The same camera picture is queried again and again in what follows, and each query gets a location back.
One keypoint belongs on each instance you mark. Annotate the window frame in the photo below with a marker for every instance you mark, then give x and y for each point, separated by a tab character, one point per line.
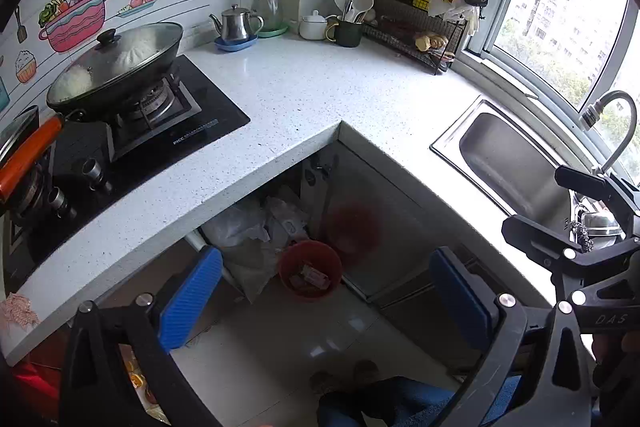
568	52

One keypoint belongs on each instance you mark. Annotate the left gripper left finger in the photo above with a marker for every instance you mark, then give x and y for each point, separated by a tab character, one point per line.
182	300

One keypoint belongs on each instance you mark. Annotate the white woven sack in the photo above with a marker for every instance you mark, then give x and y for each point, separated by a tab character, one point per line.
252	238

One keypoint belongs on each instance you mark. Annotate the white ladle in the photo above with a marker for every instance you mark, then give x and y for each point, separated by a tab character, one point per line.
351	10

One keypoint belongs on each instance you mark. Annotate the black mug utensil holder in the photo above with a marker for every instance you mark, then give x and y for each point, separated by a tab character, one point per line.
345	34

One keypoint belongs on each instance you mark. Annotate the red trash bin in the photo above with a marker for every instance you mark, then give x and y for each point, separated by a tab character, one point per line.
311	270

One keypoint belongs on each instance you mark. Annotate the white sugar pot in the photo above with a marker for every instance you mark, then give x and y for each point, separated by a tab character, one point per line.
312	27

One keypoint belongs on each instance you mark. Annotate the blue saucer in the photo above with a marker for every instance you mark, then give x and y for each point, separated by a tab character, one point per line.
231	47

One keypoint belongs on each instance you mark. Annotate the black gas stove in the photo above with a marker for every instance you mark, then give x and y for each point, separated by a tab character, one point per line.
93	164

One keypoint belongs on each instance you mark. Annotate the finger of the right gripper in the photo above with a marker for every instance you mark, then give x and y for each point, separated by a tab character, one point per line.
535	240
594	187

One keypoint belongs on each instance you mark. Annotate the steel teapot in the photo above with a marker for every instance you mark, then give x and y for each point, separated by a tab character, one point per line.
237	23

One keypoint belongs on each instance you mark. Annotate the chrome sink faucet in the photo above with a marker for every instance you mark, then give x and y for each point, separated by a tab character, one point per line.
615	115

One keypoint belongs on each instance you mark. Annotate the person's right hand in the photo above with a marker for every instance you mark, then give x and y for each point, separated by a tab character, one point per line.
602	344

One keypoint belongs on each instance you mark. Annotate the metal cabinet door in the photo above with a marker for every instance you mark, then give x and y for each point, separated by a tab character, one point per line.
382	236

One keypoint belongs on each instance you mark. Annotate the black wok with glass lid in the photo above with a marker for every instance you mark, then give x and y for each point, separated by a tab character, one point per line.
120	65

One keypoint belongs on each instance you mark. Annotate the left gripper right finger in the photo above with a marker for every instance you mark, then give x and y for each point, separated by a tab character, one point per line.
467	298

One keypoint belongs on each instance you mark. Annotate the frying pan orange handle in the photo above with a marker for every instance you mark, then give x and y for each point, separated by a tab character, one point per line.
22	143

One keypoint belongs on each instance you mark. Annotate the stainless steel sink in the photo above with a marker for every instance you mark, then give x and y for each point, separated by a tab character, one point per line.
506	160

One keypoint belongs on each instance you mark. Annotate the ginger root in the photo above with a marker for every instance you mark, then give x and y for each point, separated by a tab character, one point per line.
434	43

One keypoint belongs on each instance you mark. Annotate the black wire rack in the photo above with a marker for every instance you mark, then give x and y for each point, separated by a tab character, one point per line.
395	24

